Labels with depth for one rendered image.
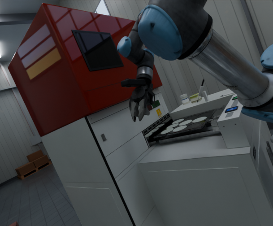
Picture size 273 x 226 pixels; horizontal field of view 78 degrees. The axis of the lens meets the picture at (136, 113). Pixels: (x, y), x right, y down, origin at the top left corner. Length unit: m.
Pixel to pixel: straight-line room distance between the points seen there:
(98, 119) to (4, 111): 9.54
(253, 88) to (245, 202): 0.57
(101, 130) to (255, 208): 0.81
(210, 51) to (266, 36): 2.51
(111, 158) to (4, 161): 9.42
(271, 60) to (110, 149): 0.80
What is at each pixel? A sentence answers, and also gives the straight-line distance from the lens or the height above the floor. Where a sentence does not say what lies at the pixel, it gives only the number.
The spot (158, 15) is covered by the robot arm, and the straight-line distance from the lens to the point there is 0.39.
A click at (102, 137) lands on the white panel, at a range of 0.97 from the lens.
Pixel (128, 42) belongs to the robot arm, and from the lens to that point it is 0.77.
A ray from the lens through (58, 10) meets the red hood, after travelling 1.12.
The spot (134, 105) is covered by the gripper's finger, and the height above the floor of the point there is 1.18.
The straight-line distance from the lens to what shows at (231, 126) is 0.86.
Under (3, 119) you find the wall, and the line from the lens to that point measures 10.37.
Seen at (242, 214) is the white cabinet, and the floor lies 0.53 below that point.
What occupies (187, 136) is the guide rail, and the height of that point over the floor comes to 0.84.
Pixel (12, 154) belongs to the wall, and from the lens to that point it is 10.25.
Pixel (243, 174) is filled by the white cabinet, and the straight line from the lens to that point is 0.89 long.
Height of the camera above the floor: 1.20
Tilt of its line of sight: 4 degrees down
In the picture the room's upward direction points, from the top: 23 degrees counter-clockwise
